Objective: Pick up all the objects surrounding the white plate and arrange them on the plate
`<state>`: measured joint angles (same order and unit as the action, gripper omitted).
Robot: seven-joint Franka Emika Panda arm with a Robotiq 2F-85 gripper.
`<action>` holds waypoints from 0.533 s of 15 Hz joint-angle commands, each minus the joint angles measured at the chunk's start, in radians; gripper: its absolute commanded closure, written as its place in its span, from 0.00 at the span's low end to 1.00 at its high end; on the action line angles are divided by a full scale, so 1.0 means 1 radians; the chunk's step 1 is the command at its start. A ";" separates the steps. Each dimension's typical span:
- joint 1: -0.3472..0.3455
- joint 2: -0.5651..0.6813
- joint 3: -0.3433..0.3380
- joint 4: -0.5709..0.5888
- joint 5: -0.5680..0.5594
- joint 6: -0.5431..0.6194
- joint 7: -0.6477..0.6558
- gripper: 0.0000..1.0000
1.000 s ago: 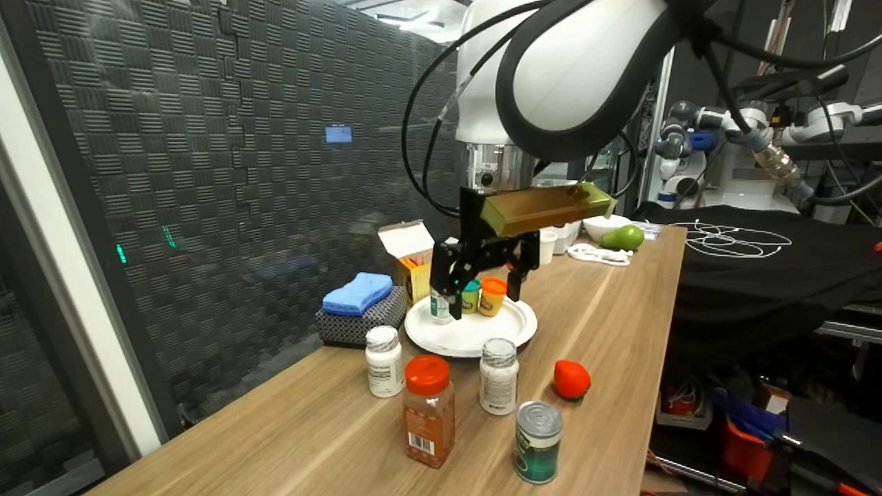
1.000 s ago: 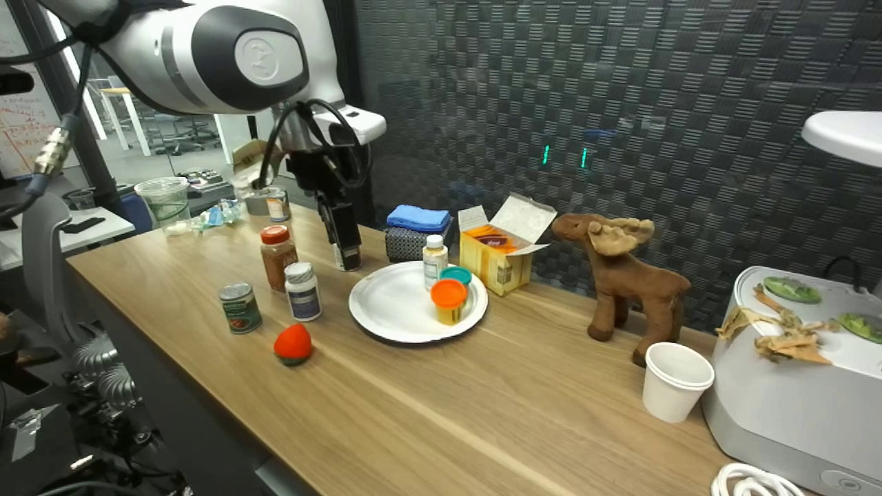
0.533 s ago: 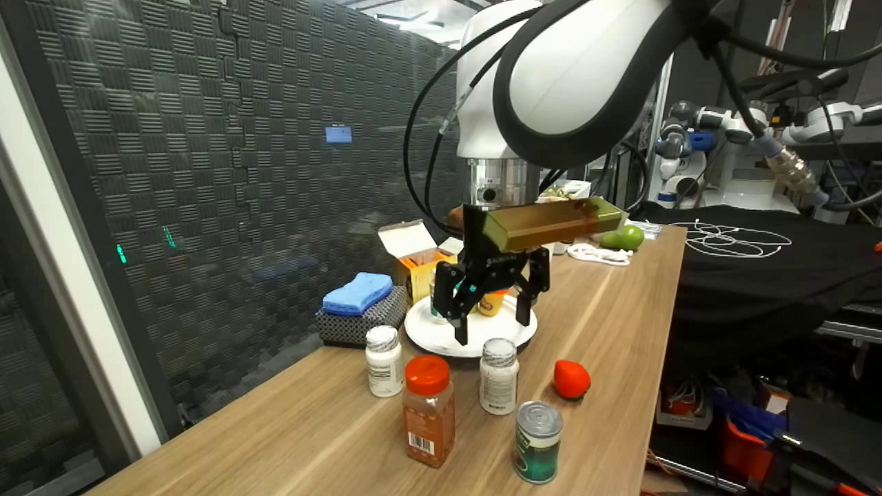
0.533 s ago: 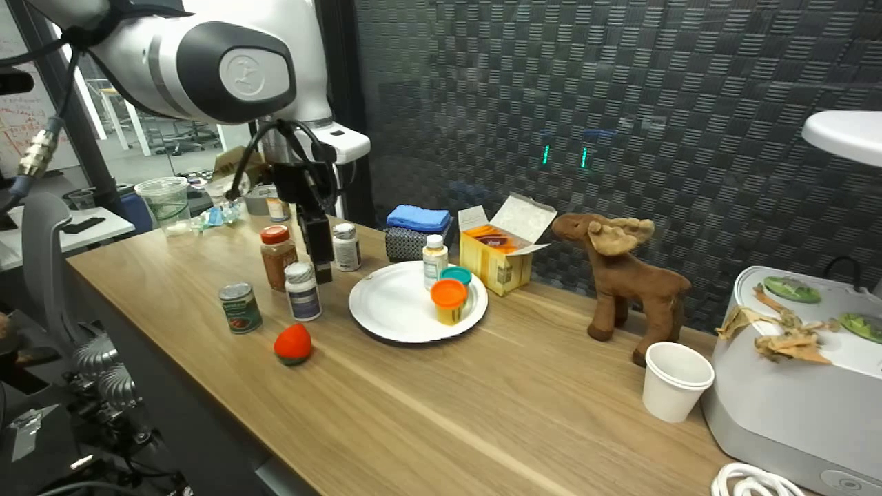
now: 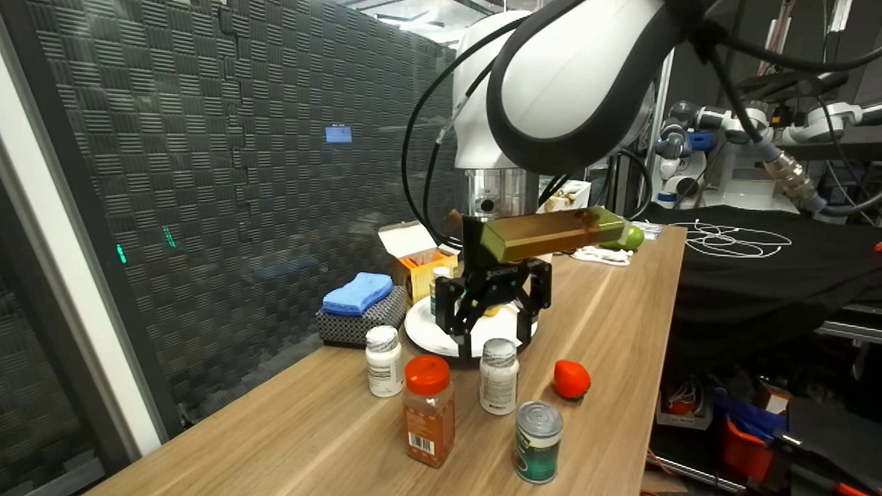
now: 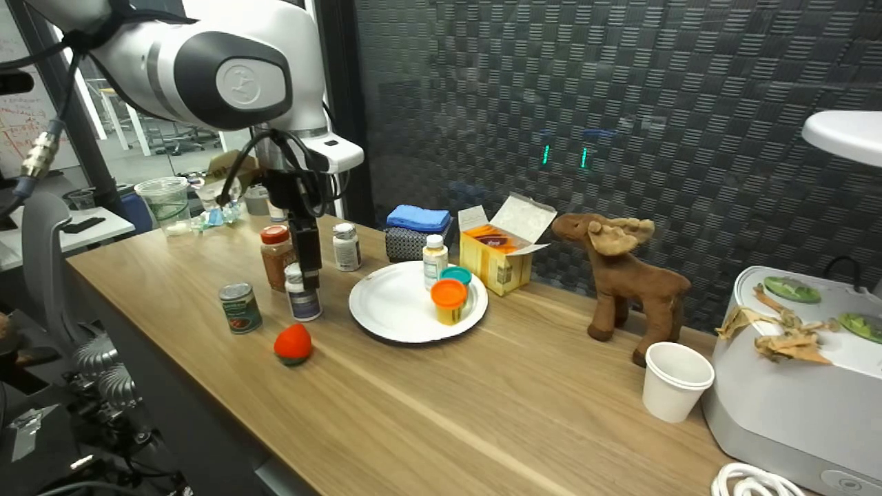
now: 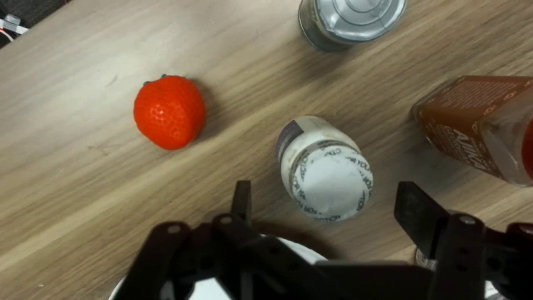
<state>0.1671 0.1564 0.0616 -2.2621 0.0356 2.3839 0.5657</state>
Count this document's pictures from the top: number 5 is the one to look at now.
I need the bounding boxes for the white blue-label pill bottle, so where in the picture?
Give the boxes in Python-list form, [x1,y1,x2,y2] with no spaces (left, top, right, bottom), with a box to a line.
[477,337,522,420]

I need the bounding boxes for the spice jar with orange lid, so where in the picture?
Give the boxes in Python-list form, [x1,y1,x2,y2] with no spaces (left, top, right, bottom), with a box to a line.
[400,355,458,472]

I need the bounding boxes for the white plain-label pill bottle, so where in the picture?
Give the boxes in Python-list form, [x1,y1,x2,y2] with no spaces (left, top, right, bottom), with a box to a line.
[363,322,404,399]

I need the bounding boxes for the white lab equipment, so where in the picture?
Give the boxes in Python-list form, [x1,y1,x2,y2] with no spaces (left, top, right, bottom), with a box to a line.
[651,99,882,219]

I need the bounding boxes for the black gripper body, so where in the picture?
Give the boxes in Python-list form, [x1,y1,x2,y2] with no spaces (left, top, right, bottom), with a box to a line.
[458,215,531,290]

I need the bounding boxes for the red toy tomato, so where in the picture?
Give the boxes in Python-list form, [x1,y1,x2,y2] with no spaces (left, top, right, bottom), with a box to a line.
[549,358,596,403]

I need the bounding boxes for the red storage bin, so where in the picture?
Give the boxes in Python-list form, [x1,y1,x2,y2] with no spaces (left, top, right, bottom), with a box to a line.
[719,416,774,486]

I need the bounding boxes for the white round plate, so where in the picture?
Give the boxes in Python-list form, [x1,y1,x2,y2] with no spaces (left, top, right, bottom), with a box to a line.
[402,295,542,361]

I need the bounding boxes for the green round pod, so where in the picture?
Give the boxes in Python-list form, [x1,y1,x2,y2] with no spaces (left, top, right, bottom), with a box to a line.
[614,220,648,253]

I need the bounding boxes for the open yellow cardboard box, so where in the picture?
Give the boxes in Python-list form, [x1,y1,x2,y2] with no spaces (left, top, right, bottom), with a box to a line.
[374,219,464,306]

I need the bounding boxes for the white coiled cable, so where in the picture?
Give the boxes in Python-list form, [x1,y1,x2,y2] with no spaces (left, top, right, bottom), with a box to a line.
[684,219,794,261]

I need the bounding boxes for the blue sponge cloth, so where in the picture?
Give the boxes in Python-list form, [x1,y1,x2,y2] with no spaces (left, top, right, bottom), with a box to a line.
[319,271,396,319]

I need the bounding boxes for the black cloth covered table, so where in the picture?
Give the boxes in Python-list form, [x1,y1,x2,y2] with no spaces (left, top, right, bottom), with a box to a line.
[643,201,882,352]

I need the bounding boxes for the green-label tin can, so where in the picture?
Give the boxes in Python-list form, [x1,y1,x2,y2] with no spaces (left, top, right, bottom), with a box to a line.
[511,396,566,489]

